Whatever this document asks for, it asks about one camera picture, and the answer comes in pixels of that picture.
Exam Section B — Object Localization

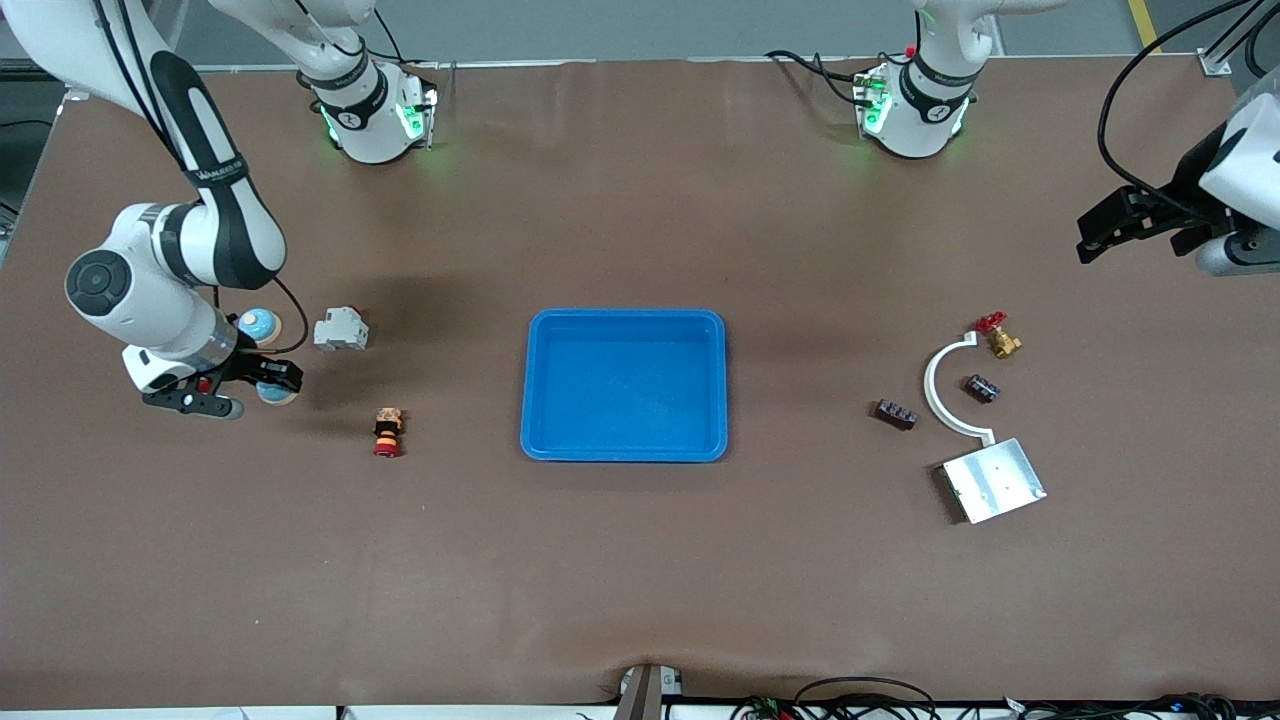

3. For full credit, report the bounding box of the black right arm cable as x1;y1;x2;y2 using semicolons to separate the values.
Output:
95;0;312;355

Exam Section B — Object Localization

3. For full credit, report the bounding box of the silver metal plate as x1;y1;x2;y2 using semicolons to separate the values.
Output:
940;437;1048;525

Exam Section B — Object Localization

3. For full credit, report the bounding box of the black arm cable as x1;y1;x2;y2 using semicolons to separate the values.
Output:
1097;0;1280;221
95;0;312;355

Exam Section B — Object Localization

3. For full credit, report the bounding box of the aluminium frame corner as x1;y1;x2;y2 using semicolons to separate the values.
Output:
1195;0;1280;79

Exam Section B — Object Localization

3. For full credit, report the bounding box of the black thin base cable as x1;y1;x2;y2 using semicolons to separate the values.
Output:
370;5;441;71

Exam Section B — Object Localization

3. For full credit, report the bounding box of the black tangled cable bundle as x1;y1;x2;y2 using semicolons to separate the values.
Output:
1000;692;1280;720

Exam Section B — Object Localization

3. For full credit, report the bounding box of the blue plastic tray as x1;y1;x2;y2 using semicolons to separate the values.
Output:
520;308;729;463

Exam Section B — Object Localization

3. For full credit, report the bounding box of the black looped cable bundle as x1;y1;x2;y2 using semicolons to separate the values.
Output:
730;677;941;720

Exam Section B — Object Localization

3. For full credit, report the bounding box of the brass valve red handle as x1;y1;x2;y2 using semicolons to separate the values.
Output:
977;312;1023;361

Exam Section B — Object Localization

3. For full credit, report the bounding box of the white circuit breaker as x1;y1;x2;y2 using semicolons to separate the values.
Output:
313;306;370;352

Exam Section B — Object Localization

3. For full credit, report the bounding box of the black base cable bundle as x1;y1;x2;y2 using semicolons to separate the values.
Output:
765;48;873;109

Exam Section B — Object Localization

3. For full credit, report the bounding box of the white curved bracket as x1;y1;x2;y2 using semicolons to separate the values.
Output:
923;333;996;444

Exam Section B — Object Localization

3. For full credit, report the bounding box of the brown table mat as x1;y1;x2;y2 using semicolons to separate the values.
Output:
0;58;1280;707

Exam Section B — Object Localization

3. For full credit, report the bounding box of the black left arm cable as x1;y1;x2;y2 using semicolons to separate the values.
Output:
1097;0;1280;221

